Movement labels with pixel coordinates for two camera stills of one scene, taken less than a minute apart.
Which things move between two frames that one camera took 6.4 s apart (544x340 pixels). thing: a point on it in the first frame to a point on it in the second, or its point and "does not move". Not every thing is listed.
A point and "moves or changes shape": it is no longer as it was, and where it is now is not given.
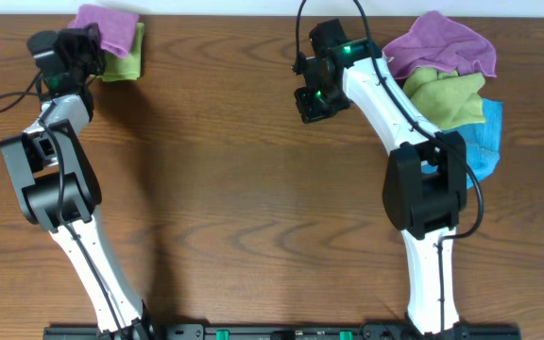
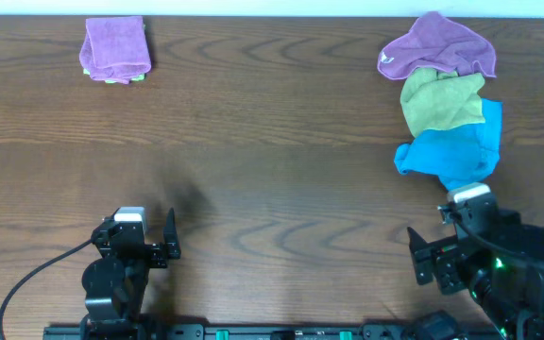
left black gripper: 81,40 to 160,252
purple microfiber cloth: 116,27 moves or changes shape
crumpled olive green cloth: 448,99 does not move
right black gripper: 309,112 to 444,258
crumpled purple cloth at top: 437,42 does not move
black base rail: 280,331 does not move
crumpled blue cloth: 483,142 does not move
